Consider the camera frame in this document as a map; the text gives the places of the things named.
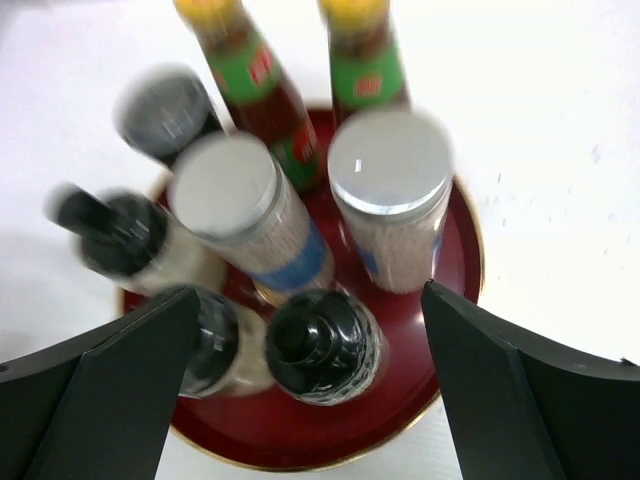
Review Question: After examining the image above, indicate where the red round tray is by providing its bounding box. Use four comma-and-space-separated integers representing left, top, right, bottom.
118, 103, 486, 474

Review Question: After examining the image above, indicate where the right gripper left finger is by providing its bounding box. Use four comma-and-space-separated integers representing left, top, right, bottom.
1, 287, 200, 479

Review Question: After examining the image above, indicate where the silver-lid spice jar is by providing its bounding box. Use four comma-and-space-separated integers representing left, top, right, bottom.
327, 107, 455, 294
167, 133, 335, 296

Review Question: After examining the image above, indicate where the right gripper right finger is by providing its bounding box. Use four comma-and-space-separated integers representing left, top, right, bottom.
421, 281, 639, 479

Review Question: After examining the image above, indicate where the dark-cap grinder jar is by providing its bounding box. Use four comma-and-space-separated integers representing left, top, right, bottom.
179, 288, 275, 399
48, 185, 227, 296
113, 64, 223, 170

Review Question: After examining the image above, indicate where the sauce bottle yellow cap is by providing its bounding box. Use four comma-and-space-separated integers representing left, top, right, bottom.
318, 0, 409, 126
174, 0, 322, 192

